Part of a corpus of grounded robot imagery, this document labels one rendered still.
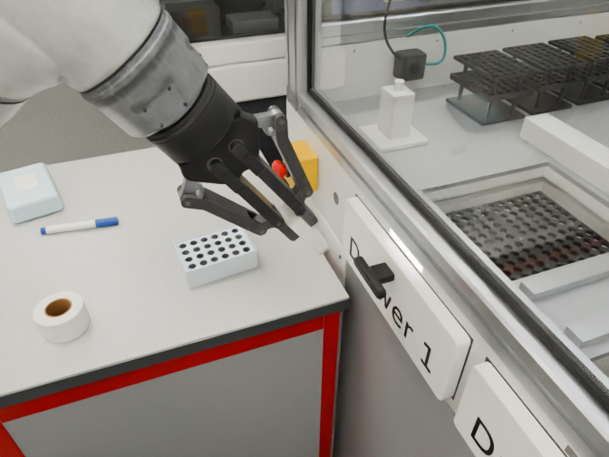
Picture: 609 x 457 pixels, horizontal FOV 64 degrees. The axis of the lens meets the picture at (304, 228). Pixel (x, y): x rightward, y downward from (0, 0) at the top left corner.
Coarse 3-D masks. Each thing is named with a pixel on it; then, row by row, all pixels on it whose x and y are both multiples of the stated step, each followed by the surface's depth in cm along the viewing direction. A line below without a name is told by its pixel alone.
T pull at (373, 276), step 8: (360, 256) 65; (360, 264) 64; (376, 264) 64; (384, 264) 64; (360, 272) 64; (368, 272) 62; (376, 272) 62; (384, 272) 62; (392, 272) 63; (368, 280) 62; (376, 280) 61; (384, 280) 62; (392, 280) 63; (376, 288) 60; (384, 288) 60; (376, 296) 60; (384, 296) 60
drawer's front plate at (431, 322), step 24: (360, 216) 69; (360, 240) 71; (384, 240) 65; (408, 264) 61; (408, 288) 60; (384, 312) 68; (408, 312) 61; (432, 312) 55; (408, 336) 63; (432, 336) 56; (456, 336) 52; (432, 360) 58; (456, 360) 53; (432, 384) 59; (456, 384) 57
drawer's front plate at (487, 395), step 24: (480, 384) 49; (504, 384) 48; (480, 408) 50; (504, 408) 46; (480, 432) 51; (504, 432) 47; (528, 432) 44; (480, 456) 52; (504, 456) 48; (528, 456) 44; (552, 456) 42
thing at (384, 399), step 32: (320, 224) 93; (352, 288) 84; (352, 320) 88; (384, 320) 73; (352, 352) 92; (384, 352) 76; (352, 384) 96; (384, 384) 79; (416, 384) 68; (352, 416) 101; (384, 416) 83; (416, 416) 70; (448, 416) 61; (352, 448) 106; (384, 448) 86; (416, 448) 73; (448, 448) 63
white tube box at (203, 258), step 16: (192, 240) 86; (208, 240) 86; (224, 240) 86; (240, 240) 86; (176, 256) 85; (192, 256) 82; (208, 256) 82; (224, 256) 83; (240, 256) 82; (256, 256) 84; (192, 272) 79; (208, 272) 81; (224, 272) 83
